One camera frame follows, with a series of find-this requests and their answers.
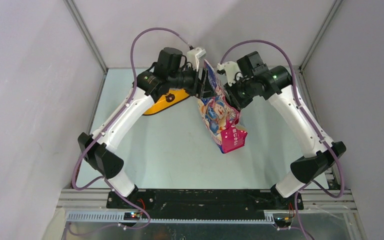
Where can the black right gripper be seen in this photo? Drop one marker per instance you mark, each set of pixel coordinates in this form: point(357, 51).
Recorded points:
point(240, 104)

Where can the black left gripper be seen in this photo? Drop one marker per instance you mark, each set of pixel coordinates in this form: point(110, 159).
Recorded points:
point(202, 88)

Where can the colourful cat food bag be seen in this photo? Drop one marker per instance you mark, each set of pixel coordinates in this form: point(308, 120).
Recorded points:
point(221, 120)

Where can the yellow double pet bowl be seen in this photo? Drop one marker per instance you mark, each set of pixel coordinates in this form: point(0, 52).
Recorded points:
point(173, 97)

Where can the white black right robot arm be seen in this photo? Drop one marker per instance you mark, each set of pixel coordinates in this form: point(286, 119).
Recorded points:
point(249, 77)

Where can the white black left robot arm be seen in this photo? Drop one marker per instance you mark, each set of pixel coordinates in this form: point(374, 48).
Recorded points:
point(173, 70)

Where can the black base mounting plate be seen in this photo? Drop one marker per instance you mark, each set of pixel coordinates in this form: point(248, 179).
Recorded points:
point(212, 202)

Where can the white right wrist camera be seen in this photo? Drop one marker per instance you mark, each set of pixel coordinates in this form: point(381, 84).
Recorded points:
point(231, 70)

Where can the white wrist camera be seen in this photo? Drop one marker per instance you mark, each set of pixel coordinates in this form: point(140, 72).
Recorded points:
point(231, 70)
point(194, 56)

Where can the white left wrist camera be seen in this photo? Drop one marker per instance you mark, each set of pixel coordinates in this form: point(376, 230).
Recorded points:
point(194, 56)

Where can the aluminium right corner post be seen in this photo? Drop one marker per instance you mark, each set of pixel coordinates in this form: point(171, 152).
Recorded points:
point(331, 14)

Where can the aluminium corner post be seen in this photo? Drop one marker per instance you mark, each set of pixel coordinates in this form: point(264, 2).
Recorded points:
point(85, 32)
point(331, 14)

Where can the aluminium front frame rail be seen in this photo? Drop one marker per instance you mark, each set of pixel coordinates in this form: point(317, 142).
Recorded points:
point(315, 202)

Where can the aluminium left corner post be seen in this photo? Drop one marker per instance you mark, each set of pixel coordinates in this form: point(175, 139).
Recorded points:
point(85, 32)

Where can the grey slotted cable duct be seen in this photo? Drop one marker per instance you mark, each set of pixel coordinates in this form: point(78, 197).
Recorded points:
point(127, 217)

